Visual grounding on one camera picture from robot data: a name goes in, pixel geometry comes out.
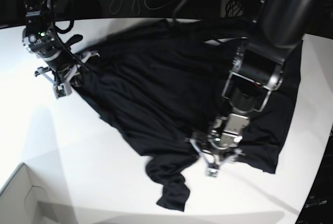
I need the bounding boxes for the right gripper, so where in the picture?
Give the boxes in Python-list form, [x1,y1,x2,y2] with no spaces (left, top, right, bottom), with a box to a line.
[34,49,100,99]

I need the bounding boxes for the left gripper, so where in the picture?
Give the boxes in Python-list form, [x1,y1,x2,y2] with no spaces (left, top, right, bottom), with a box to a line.
[186,130,245,178]

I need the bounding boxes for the black t-shirt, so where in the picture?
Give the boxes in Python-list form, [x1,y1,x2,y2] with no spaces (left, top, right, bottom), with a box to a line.
[70,18,304,205]

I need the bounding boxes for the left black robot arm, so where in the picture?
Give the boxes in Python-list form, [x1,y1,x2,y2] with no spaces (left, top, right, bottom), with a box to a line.
[189,0,320,178]

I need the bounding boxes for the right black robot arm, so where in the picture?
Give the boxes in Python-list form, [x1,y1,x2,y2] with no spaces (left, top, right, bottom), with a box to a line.
[22,0,99,99]

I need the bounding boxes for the white cardboard box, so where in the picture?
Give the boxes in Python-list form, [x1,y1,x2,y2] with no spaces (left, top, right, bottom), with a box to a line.
[1,163,53,224]

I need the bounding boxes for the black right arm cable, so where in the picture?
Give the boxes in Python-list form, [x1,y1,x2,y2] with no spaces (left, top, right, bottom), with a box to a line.
[48,0,89,71]

